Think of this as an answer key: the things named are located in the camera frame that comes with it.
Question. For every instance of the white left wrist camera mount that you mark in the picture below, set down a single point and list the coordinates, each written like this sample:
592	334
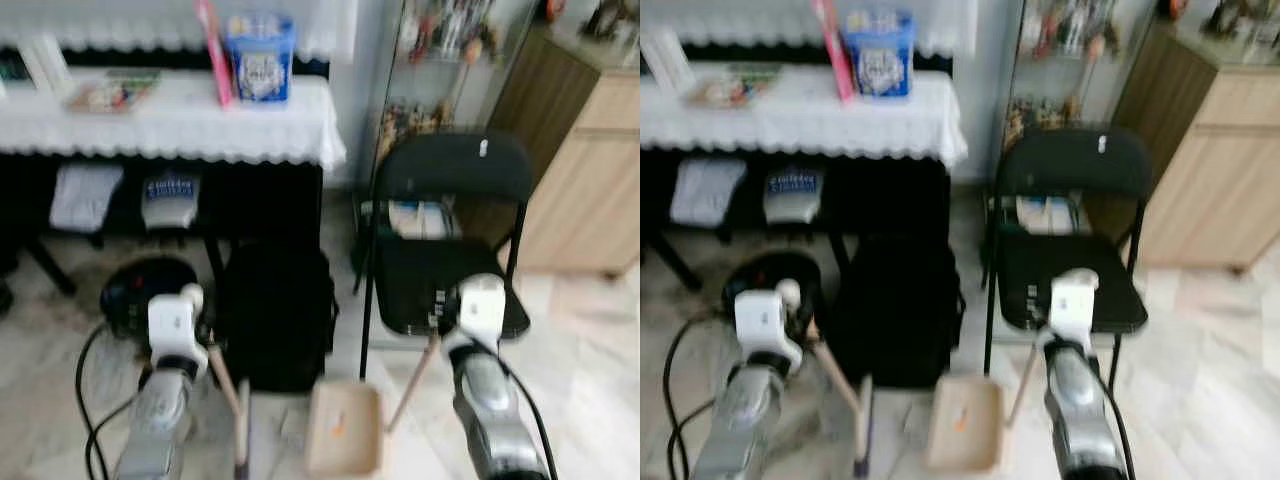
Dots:
762	322
172	322

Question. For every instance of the white lace tablecloth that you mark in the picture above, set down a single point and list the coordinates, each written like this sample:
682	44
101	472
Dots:
820	125
190	130

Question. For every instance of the blue and white bag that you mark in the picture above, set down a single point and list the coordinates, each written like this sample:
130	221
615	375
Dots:
170	200
793	195

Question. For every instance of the black folding chair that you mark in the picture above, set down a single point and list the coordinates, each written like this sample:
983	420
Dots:
1075	162
450	165

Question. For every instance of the pink flat pack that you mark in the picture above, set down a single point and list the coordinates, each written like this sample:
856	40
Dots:
835	50
215	55

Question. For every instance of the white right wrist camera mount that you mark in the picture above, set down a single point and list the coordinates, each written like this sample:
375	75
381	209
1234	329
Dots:
1073	305
482	308

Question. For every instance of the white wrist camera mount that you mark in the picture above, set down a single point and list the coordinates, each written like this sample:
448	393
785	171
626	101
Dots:
172	322
1073	305
762	322
482	308

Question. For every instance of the black bag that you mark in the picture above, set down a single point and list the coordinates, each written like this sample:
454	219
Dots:
895	315
275	320

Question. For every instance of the light wooden cabinet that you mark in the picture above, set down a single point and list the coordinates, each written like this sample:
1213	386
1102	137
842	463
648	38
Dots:
1215	170
590	170

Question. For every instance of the blue printed box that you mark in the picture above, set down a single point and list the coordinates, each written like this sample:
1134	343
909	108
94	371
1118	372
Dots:
880	55
260	60

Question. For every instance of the white frame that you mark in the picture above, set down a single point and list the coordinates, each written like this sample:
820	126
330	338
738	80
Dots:
45	62
665	60

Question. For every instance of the white cardboard box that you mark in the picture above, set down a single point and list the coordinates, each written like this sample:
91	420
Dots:
420	220
1048	215

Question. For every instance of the colourful flat book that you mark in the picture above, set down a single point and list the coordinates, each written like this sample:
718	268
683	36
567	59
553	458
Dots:
735	88
112	93

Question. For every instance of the black table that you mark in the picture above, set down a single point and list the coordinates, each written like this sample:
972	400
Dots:
260	200

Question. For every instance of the white lace shelf cloth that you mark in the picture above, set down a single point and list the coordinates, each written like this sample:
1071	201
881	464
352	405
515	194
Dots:
730	22
120	25

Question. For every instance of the wooden broom stick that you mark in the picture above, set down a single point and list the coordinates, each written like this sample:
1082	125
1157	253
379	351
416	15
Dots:
241	430
864	430

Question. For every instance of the black round floor device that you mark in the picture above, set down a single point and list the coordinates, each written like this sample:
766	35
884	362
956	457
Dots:
130	290
760	272

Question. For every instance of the glass display cabinet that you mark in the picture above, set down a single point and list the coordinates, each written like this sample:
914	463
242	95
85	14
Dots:
440	70
1065	65

